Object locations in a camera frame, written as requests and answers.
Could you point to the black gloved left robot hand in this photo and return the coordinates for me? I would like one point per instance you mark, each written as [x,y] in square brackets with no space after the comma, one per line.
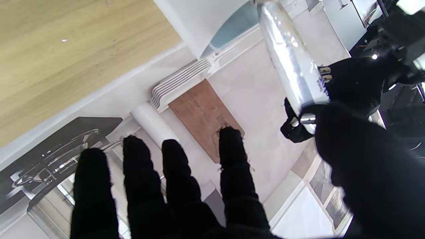
[358,79]

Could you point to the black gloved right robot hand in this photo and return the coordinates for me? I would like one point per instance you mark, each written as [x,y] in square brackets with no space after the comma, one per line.
[382,186]

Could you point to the white toothpaste tube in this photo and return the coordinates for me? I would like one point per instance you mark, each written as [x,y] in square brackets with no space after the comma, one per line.
[289,56]

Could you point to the white divided toothbrush holder cup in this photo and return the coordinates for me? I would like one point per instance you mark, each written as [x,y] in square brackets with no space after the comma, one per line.
[199,23]

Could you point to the brown wooden cutting board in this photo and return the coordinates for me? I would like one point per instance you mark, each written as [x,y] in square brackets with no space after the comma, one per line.
[202,113]

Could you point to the stack of white plates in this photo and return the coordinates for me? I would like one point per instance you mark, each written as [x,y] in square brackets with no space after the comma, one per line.
[176,84]

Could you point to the white cylindrical canister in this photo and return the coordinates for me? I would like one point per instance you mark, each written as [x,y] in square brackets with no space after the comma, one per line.
[152,124]

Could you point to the black gas stove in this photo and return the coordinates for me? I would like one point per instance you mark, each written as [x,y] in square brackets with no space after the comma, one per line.
[49,142]

